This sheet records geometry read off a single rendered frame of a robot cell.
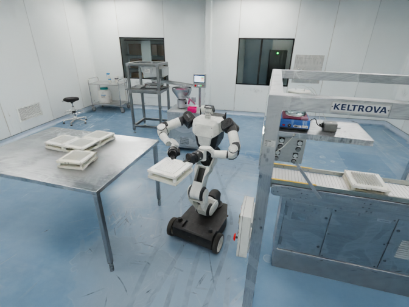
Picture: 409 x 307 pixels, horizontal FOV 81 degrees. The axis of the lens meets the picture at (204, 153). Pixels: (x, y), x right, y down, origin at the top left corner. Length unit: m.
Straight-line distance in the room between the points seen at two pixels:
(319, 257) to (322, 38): 5.59
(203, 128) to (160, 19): 5.45
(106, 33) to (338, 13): 5.97
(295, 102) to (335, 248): 1.64
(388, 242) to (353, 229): 0.27
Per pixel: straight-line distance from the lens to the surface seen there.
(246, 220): 1.18
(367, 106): 1.09
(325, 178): 2.21
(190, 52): 7.14
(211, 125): 2.17
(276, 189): 2.01
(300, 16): 7.01
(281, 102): 1.04
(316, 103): 1.05
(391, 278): 2.76
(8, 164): 2.82
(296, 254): 2.48
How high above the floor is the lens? 1.94
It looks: 25 degrees down
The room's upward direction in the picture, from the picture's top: 1 degrees clockwise
